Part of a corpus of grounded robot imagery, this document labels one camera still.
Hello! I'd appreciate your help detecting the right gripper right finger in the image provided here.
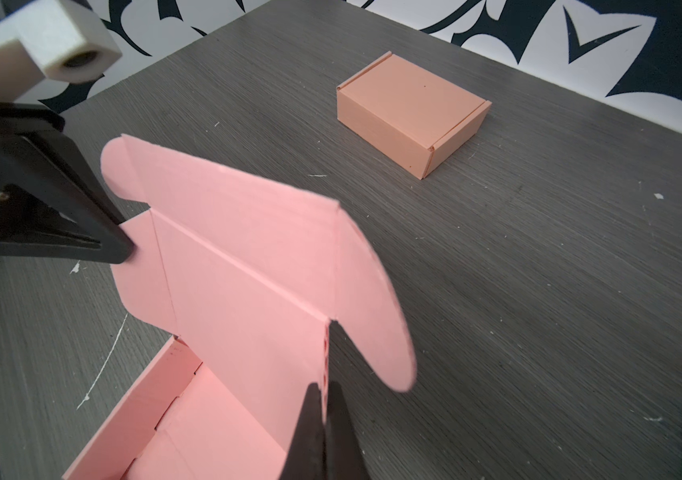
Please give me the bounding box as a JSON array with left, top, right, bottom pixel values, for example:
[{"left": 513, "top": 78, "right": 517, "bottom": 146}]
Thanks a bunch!
[{"left": 325, "top": 381, "right": 371, "bottom": 480}]

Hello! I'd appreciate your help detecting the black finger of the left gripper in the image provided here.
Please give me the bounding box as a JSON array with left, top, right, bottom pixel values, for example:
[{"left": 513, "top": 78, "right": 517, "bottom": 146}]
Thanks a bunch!
[{"left": 0, "top": 103, "right": 134, "bottom": 264}]

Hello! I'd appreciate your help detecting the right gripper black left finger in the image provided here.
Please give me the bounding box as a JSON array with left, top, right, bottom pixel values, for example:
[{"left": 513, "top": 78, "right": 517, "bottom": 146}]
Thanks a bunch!
[{"left": 279, "top": 383, "right": 325, "bottom": 480}]

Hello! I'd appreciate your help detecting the pink cardboard box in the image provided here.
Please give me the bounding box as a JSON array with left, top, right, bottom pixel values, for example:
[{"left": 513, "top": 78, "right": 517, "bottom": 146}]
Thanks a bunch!
[{"left": 66, "top": 135, "right": 417, "bottom": 479}]

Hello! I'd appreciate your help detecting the orange cardboard box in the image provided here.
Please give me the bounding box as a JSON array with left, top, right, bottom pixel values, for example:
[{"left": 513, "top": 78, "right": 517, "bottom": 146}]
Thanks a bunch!
[{"left": 336, "top": 52, "right": 492, "bottom": 179}]

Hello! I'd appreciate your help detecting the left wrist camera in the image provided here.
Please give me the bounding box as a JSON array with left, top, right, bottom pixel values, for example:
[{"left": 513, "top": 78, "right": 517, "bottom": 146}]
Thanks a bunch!
[{"left": 0, "top": 0, "right": 122, "bottom": 103}]

